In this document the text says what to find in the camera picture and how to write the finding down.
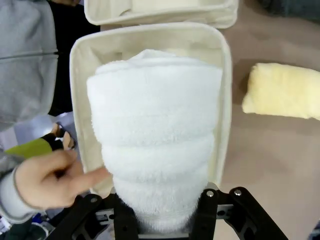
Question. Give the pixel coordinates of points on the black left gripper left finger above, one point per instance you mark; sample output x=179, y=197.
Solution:
x=82, y=220

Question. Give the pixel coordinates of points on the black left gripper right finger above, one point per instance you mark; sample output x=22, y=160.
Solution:
x=240, y=215

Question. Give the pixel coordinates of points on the dark grey rolled towel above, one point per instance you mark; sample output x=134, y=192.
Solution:
x=300, y=6

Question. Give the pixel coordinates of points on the person's right forearm grey sleeve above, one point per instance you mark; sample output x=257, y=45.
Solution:
x=11, y=200

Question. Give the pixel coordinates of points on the white towel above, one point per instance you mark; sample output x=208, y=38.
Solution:
x=155, y=125

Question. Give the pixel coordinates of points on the pale yellow rolled towel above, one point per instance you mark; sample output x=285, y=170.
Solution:
x=282, y=92

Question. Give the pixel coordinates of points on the person in grey hoodie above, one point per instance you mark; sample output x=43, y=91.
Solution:
x=22, y=62

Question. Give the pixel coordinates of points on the person's right hand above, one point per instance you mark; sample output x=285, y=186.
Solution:
x=50, y=185

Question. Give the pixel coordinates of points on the cream folded towel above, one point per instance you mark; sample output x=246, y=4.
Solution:
x=162, y=3

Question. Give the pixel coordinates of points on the cream fabric basket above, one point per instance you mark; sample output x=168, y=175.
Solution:
x=105, y=12
x=81, y=100

